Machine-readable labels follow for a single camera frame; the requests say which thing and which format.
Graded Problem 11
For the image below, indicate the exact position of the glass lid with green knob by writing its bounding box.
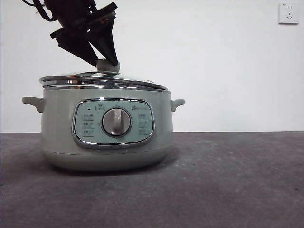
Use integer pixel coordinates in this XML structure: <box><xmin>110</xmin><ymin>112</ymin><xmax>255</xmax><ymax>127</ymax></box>
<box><xmin>38</xmin><ymin>59</ymin><xmax>169</xmax><ymax>93</ymax></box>

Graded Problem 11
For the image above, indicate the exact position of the pale green electric pot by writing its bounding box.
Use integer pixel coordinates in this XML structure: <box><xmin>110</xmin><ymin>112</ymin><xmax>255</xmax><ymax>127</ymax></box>
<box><xmin>22</xmin><ymin>88</ymin><xmax>186</xmax><ymax>172</ymax></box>

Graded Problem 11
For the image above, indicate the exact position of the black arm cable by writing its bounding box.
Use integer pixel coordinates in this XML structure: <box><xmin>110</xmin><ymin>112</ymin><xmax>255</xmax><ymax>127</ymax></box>
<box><xmin>20</xmin><ymin>0</ymin><xmax>57</xmax><ymax>22</ymax></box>

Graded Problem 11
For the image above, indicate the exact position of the white wall socket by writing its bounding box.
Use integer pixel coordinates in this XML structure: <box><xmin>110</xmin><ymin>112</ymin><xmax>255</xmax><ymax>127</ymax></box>
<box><xmin>278</xmin><ymin>2</ymin><xmax>300</xmax><ymax>25</ymax></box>

